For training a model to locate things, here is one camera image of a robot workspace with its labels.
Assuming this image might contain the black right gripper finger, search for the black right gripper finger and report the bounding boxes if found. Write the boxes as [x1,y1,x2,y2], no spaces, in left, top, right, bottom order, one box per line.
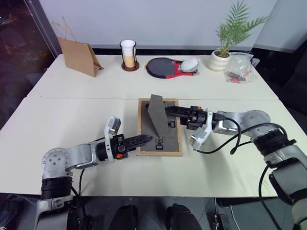
[164,106,193,114]
[165,111,192,120]

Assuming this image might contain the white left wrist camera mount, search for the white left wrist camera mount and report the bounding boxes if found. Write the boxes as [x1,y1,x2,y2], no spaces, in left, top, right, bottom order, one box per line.
[103,115,123,161]

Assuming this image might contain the dark rounded shape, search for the dark rounded shape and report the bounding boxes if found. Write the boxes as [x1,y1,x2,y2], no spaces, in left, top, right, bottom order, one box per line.
[166,203,202,230]

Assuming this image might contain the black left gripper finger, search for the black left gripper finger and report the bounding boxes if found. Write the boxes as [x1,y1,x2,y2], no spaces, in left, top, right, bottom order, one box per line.
[124,135,154,144]
[126,139,153,152]

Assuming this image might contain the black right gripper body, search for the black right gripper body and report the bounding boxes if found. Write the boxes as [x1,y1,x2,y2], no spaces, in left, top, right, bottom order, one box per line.
[186,105,208,130]

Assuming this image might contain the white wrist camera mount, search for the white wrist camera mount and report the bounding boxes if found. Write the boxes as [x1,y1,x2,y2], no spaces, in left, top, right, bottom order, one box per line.
[190,108,214,152]
[103,115,123,161]

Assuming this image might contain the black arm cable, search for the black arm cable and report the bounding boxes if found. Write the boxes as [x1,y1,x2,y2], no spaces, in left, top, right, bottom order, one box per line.
[71,167,87,199]
[193,114,253,154]
[258,164,288,230]

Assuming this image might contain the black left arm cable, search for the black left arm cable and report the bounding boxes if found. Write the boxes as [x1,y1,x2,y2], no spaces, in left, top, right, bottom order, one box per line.
[71,167,87,199]

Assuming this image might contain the white and tan cup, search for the white and tan cup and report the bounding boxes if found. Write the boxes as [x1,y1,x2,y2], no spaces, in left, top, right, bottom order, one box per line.
[119,39,137,68]

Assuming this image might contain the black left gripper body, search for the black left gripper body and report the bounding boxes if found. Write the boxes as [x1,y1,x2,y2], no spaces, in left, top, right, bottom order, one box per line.
[110,134,132,161]

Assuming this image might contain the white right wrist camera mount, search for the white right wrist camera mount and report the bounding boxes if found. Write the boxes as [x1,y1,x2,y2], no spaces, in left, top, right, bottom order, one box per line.
[190,108,214,152]

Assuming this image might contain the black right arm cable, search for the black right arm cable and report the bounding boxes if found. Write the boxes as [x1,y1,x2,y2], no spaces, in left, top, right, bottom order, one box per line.
[193,114,253,154]
[258,164,288,230]

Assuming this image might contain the white crumpled cloth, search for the white crumpled cloth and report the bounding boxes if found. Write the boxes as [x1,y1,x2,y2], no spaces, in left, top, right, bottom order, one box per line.
[180,57,201,72]

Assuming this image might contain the wooden picture frame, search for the wooden picture frame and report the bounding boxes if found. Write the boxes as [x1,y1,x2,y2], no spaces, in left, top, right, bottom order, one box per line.
[136,94,183,157]

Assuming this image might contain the clear plastic bag of parts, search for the clear plastic bag of parts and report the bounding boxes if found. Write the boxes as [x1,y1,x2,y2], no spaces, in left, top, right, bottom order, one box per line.
[224,52,256,85]

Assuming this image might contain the green plant in white pot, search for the green plant in white pot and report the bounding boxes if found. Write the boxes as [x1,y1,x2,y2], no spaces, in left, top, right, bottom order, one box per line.
[211,0,270,72]

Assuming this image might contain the brown paper bag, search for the brown paper bag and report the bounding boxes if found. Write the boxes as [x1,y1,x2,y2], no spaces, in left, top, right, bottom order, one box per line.
[51,16,105,78]

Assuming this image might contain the black and red round paddle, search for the black and red round paddle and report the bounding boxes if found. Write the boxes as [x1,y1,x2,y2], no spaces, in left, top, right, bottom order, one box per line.
[146,57,200,80]

